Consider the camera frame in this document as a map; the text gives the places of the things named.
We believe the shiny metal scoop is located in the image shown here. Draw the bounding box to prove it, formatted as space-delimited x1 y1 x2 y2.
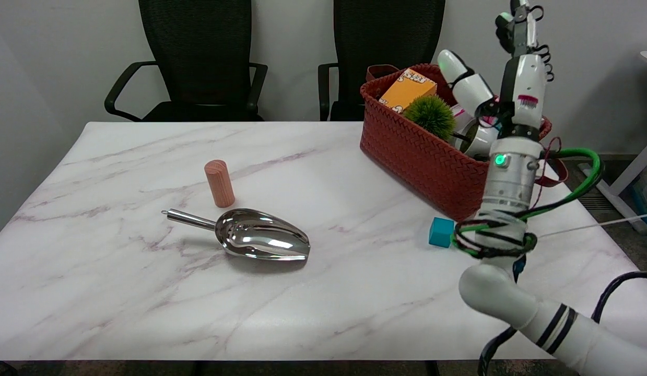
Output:
161 208 311 262

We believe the green fuzzy plant ball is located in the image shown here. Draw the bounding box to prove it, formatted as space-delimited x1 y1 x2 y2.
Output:
403 95 456 140

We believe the green cable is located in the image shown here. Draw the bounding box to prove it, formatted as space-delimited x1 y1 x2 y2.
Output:
451 148 602 257

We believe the orange cardboard box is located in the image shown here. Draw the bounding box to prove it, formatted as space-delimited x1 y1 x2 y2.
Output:
379 68 438 113

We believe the pink and white box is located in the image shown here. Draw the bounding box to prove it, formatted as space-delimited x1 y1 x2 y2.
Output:
450 103 475 132

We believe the white cable tie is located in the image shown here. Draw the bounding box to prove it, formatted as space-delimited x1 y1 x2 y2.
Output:
537 211 647 239

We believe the red woven basket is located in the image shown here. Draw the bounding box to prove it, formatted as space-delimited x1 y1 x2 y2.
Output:
360 64 569 222

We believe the black hanging cable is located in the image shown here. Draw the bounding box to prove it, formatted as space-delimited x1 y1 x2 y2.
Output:
477 326 518 376

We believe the black mesh office chair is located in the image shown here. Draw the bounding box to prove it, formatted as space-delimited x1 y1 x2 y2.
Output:
318 0 456 122
104 0 269 122

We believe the white desk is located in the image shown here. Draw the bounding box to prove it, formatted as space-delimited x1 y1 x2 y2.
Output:
579 51 647 234

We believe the teal cube block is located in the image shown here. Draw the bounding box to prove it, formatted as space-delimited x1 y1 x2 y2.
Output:
429 217 455 248

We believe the black looping cable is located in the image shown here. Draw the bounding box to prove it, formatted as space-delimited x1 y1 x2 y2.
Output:
591 271 647 323

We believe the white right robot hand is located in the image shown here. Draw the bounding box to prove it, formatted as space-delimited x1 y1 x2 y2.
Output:
438 0 556 142

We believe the wooden cylinder block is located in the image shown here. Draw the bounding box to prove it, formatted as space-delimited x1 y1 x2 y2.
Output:
204 160 236 208

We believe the white ceramic cup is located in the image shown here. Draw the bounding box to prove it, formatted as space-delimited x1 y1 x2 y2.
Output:
449 121 500 161

